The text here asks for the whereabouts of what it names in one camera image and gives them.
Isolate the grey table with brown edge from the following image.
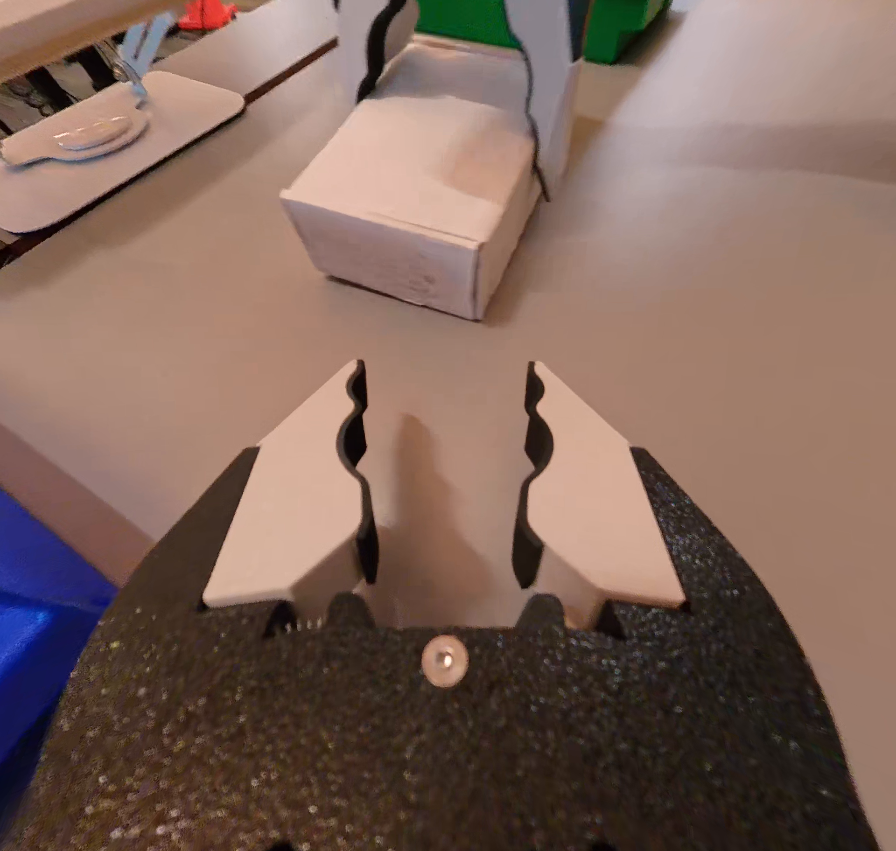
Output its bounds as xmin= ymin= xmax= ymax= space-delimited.
xmin=150 ymin=0 xmax=340 ymax=106

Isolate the red cone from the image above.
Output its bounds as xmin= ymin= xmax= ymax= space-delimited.
xmin=178 ymin=0 xmax=237 ymax=32

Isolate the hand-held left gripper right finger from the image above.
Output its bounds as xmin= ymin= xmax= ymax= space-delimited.
xmin=511 ymin=360 xmax=688 ymax=629

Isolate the blue plastic bin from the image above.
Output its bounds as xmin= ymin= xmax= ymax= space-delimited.
xmin=0 ymin=490 xmax=120 ymax=789

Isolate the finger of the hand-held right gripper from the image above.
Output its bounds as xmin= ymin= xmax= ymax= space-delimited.
xmin=332 ymin=0 xmax=422 ymax=105
xmin=505 ymin=0 xmax=585 ymax=203

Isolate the green plastic bin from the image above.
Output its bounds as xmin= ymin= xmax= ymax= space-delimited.
xmin=413 ymin=0 xmax=708 ymax=64

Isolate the white cardboard mailer box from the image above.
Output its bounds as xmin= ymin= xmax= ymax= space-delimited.
xmin=280 ymin=34 xmax=583 ymax=321

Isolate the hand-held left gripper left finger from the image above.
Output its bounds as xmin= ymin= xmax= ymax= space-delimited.
xmin=200 ymin=358 xmax=381 ymax=619

